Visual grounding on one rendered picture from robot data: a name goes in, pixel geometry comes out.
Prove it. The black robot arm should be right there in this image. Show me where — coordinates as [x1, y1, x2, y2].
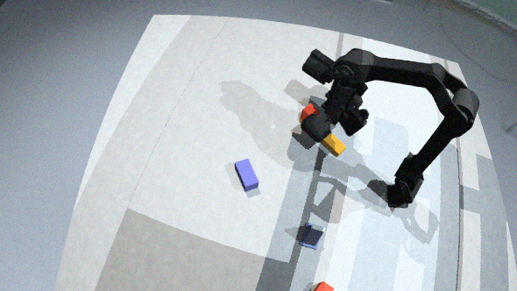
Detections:
[302, 48, 479, 209]

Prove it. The small red block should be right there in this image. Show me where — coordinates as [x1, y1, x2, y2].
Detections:
[314, 281, 334, 291]

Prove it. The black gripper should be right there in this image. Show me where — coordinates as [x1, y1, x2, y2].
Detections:
[301, 91, 363, 143]

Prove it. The blue rectangular block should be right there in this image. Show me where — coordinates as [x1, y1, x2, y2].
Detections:
[235, 159, 259, 192]

